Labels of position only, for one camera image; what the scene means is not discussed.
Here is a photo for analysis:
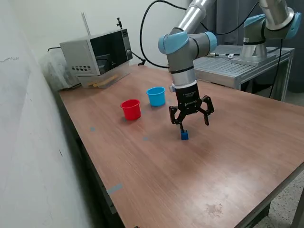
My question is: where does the long blue tape strip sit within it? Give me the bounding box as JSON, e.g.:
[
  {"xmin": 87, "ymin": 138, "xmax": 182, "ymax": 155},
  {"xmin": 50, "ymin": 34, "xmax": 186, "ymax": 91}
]
[{"xmin": 106, "ymin": 182, "xmax": 124, "ymax": 195}]

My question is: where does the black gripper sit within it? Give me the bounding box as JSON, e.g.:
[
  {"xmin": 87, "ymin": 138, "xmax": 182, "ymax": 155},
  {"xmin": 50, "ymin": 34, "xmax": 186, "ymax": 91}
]
[{"xmin": 169, "ymin": 81, "xmax": 215, "ymax": 132}]

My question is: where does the blue plastic bucket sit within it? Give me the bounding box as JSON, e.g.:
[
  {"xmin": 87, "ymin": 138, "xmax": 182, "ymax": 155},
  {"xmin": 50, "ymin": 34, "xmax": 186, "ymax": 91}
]
[{"xmin": 146, "ymin": 86, "xmax": 166, "ymax": 107}]

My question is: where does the silver microwave oven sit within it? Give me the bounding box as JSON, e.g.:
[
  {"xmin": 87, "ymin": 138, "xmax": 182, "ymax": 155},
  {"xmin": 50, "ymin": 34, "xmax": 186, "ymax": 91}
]
[{"xmin": 59, "ymin": 28, "xmax": 133, "ymax": 77}]

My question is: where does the red plastic bucket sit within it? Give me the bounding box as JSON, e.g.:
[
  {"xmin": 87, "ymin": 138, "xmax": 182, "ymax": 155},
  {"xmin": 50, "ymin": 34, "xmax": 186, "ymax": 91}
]
[{"xmin": 120, "ymin": 99, "xmax": 142, "ymax": 121}]

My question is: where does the thin white rod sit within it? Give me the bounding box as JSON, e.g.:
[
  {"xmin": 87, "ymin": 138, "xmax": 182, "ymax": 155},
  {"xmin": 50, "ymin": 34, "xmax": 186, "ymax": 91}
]
[{"xmin": 81, "ymin": 12, "xmax": 92, "ymax": 38}]

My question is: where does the cable with silver connector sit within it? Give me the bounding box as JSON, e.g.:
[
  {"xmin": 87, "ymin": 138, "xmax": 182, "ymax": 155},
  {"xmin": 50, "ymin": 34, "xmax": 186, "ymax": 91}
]
[{"xmin": 209, "ymin": 52, "xmax": 241, "ymax": 59}]

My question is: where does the aluminium robot base platform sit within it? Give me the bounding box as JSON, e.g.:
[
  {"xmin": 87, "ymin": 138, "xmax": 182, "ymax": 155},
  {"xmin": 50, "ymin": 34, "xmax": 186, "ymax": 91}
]
[{"xmin": 192, "ymin": 44, "xmax": 295, "ymax": 102}]

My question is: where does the dark grey curtain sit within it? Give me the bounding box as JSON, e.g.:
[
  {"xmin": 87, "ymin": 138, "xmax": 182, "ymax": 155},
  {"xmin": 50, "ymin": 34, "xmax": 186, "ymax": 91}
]
[{"xmin": 189, "ymin": 0, "xmax": 304, "ymax": 100}]

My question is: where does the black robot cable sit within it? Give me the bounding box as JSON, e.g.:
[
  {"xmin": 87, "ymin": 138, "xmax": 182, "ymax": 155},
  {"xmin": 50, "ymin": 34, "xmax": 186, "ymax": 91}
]
[{"xmin": 139, "ymin": 0, "xmax": 285, "ymax": 98}]

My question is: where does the light wooden stick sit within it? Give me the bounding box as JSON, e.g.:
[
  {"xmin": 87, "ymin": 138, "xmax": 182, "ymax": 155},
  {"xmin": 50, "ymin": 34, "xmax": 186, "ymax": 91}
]
[{"xmin": 87, "ymin": 75, "xmax": 119, "ymax": 88}]

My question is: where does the clear plastic bag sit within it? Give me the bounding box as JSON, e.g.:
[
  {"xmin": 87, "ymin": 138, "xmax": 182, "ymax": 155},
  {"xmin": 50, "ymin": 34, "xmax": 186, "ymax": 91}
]
[{"xmin": 39, "ymin": 51, "xmax": 81, "ymax": 92}]

